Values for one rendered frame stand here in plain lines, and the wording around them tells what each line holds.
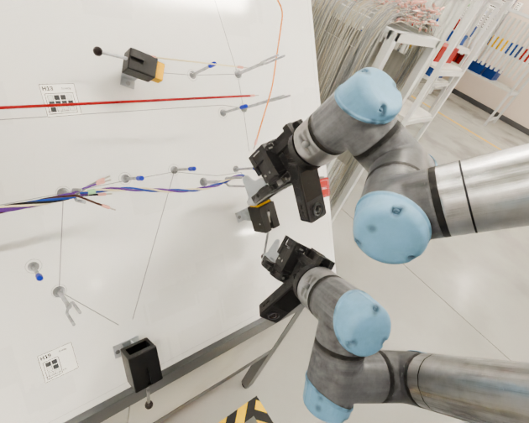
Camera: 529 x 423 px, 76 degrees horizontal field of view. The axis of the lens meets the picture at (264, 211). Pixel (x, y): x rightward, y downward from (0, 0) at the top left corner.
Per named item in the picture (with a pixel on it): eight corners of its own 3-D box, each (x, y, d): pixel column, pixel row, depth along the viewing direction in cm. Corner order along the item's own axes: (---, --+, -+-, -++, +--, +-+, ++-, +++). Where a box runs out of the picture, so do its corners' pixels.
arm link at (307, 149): (354, 148, 53) (322, 163, 48) (336, 160, 56) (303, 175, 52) (330, 107, 53) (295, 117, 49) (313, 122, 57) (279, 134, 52)
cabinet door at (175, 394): (273, 350, 128) (312, 290, 103) (127, 442, 95) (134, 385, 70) (269, 345, 129) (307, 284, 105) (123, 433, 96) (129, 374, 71)
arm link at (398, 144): (397, 234, 45) (343, 175, 44) (402, 195, 54) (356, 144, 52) (453, 205, 40) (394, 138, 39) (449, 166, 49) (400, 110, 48)
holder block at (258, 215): (254, 231, 73) (265, 233, 70) (247, 207, 71) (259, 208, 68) (268, 223, 75) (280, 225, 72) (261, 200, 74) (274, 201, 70)
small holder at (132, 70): (87, 44, 55) (99, 28, 49) (143, 65, 61) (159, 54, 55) (83, 72, 55) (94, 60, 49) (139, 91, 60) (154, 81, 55)
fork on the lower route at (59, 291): (61, 299, 55) (80, 327, 44) (49, 295, 54) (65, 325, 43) (67, 287, 55) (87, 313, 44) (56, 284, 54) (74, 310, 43)
